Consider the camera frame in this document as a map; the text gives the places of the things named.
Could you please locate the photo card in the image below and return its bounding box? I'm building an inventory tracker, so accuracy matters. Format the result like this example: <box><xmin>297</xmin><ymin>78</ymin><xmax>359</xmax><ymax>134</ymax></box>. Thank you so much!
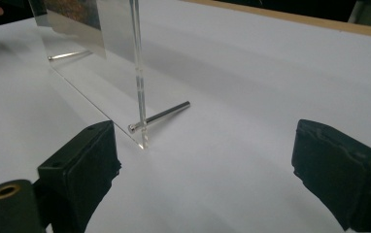
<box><xmin>42</xmin><ymin>0</ymin><xmax>107</xmax><ymax>59</ymax></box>

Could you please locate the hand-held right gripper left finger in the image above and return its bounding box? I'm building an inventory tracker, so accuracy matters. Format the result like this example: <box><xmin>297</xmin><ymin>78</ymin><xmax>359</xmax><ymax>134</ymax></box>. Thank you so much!
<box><xmin>37</xmin><ymin>119</ymin><xmax>122</xmax><ymax>233</ymax></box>

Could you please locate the clear acrylic photo frame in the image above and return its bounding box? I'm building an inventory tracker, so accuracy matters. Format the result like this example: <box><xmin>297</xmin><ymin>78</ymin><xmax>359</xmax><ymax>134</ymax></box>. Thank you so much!
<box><xmin>27</xmin><ymin>0</ymin><xmax>191</xmax><ymax>150</ymax></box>

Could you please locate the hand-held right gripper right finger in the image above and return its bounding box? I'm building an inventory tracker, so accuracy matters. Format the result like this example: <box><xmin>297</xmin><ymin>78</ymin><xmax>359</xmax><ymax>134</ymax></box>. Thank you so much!
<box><xmin>290</xmin><ymin>118</ymin><xmax>371</xmax><ymax>231</ymax></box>

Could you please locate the white board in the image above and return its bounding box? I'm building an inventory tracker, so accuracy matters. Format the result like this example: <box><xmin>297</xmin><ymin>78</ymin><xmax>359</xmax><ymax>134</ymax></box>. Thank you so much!
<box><xmin>0</xmin><ymin>0</ymin><xmax>371</xmax><ymax>233</ymax></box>

